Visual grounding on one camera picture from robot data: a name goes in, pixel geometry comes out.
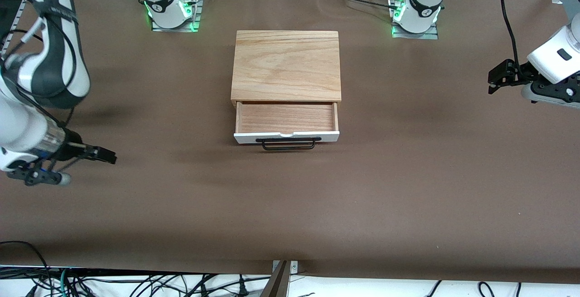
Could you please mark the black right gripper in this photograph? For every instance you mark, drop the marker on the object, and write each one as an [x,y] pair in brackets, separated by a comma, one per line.
[74,150]

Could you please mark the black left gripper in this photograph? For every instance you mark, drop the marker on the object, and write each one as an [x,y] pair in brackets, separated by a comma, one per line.
[516,71]

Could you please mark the white-fronted wooden drawer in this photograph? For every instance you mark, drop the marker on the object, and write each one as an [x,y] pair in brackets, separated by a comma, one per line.
[285,116]

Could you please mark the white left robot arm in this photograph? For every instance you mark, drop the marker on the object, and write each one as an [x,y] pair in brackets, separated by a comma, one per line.
[553,56]

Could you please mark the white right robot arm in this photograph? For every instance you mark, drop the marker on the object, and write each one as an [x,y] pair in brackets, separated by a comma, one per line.
[18,124]

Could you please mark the light wooden drawer cabinet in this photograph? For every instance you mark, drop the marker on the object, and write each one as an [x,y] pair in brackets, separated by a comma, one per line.
[285,63]

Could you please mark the brown table mat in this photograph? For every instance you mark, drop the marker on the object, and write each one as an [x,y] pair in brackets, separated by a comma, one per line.
[290,215]

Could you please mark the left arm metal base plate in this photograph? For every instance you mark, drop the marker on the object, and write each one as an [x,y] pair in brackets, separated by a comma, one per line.
[401,31]

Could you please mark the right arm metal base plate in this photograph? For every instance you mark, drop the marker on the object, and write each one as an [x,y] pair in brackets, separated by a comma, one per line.
[192,20]

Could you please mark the grey camera mount pole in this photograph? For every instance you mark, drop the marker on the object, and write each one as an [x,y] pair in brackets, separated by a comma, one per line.
[276,283]

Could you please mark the small metal clamp bracket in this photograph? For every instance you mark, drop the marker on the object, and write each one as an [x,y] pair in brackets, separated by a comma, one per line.
[294,266]

